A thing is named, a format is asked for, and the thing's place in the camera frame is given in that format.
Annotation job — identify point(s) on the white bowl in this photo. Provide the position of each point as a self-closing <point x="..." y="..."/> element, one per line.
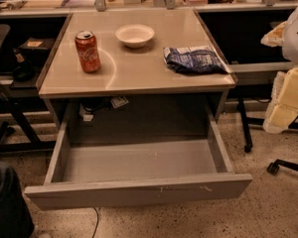
<point x="134" y="36"/>

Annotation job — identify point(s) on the red coke can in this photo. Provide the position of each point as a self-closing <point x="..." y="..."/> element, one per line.
<point x="86" y="47"/>

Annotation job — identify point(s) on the white tag under tabletop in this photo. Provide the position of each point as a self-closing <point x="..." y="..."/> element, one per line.
<point x="118" y="101"/>

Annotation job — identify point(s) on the black chair base right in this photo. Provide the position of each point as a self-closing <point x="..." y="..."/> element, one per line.
<point x="273" y="167"/>

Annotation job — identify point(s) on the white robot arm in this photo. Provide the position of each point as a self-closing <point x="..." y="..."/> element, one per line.
<point x="285" y="35"/>

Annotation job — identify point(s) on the dark trouser leg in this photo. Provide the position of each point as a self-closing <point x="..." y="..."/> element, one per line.
<point x="15" y="218"/>

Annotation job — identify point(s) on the grey cabinet with tan top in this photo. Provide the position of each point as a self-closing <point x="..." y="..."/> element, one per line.
<point x="140" y="74"/>

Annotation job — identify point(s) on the grey open top drawer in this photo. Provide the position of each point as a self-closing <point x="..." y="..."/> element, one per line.
<point x="138" y="157"/>

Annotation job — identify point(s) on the blue chip bag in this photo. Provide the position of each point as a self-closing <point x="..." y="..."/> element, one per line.
<point x="196" y="60"/>

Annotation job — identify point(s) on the black bag under desk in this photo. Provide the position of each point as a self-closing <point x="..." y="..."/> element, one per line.
<point x="24" y="70"/>

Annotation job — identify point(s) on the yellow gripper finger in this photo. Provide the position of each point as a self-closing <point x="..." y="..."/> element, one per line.
<point x="285" y="91"/>
<point x="281" y="110"/>

